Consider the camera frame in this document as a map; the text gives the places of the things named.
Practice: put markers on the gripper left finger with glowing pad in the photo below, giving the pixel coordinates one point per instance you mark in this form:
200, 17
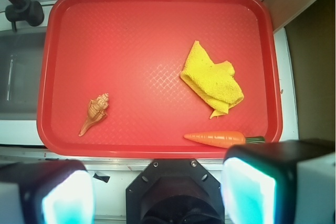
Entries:
58, 191

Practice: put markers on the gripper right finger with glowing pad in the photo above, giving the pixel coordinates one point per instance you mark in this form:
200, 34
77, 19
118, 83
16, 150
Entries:
285, 182

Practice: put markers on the orange spiral sea shell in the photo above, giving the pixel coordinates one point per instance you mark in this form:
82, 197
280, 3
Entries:
96, 112

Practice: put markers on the black tape scrap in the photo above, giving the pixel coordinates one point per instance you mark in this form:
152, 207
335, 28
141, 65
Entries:
102, 177

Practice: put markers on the orange plastic toy carrot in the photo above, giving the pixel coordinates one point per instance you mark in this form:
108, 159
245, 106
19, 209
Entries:
223, 139

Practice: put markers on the yellow folded cloth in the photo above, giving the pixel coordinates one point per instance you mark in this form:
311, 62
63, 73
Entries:
213, 82

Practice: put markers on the grey metal sink basin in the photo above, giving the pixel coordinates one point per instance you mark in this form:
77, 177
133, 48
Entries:
21, 59

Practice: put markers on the red plastic tray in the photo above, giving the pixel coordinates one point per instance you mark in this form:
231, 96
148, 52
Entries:
135, 50

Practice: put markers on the dark sink faucet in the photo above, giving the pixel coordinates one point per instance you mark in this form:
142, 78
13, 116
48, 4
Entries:
27, 11

